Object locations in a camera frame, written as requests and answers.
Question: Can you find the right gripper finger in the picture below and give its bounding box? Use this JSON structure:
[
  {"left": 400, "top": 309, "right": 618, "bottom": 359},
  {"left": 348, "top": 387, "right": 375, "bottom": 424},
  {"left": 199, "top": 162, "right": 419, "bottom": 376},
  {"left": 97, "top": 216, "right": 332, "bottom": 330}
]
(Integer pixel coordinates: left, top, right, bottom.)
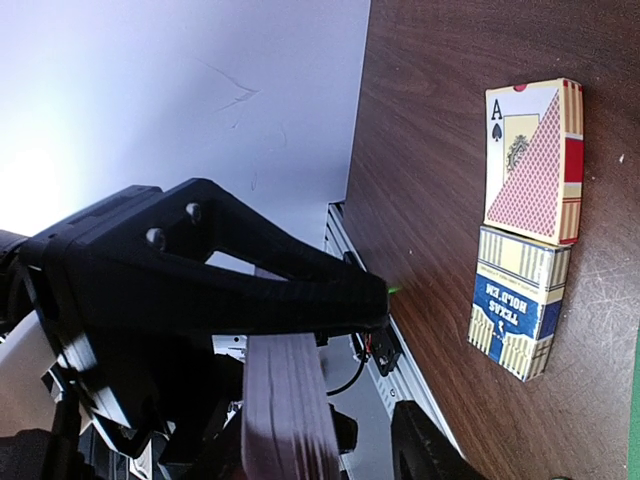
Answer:
[{"left": 391, "top": 400, "right": 484, "bottom": 480}]

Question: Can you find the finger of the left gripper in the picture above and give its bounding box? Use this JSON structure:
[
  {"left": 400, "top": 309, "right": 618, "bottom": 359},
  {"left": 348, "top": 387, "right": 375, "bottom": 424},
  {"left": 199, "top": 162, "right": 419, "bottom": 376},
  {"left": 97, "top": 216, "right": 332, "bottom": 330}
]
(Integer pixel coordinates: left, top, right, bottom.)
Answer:
[{"left": 74, "top": 178, "right": 390, "bottom": 369}]

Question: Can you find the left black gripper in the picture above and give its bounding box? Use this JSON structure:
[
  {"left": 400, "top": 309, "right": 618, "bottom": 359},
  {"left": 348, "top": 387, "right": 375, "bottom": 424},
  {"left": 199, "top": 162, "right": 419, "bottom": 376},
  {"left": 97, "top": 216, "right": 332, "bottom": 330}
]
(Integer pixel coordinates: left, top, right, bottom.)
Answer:
[{"left": 1, "top": 185, "right": 161, "bottom": 437}]

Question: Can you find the pink backed card deck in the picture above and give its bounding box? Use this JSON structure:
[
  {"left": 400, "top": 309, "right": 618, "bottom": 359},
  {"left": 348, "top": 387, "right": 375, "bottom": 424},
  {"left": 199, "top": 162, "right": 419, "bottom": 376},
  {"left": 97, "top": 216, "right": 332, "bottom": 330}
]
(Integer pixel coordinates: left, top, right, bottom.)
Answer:
[{"left": 241, "top": 334, "right": 340, "bottom": 479}]

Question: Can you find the blue yellow card box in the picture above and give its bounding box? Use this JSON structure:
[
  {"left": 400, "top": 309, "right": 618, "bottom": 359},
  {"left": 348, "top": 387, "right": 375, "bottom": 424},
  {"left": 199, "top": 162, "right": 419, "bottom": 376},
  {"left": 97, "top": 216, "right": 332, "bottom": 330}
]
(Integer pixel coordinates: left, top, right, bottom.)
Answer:
[{"left": 467, "top": 226, "right": 571, "bottom": 382}]

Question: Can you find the round green poker mat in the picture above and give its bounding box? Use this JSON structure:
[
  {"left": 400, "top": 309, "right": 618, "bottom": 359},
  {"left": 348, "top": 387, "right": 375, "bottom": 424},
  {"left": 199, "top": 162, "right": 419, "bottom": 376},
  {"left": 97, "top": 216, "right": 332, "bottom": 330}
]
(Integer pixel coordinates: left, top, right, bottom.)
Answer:
[{"left": 627, "top": 333, "right": 640, "bottom": 480}]

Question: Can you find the ace of spades card pack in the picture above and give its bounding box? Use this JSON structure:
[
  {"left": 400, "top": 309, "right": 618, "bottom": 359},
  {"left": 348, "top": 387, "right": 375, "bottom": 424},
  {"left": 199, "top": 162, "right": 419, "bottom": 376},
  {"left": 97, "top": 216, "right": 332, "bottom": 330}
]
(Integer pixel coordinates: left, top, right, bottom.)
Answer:
[{"left": 484, "top": 78, "right": 585, "bottom": 245}]

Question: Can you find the aluminium front rail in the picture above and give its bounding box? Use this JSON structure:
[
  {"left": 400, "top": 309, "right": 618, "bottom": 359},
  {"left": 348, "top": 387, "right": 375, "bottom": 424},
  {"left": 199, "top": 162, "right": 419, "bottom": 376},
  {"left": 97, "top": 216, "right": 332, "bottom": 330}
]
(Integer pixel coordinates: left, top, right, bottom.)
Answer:
[{"left": 320, "top": 203, "right": 461, "bottom": 479}]

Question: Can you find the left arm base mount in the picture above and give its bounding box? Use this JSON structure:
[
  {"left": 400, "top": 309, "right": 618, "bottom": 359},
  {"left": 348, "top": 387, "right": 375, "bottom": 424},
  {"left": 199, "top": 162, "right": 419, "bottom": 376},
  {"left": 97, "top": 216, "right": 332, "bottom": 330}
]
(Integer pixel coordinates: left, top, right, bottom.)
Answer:
[{"left": 350, "top": 315, "right": 402, "bottom": 377}]

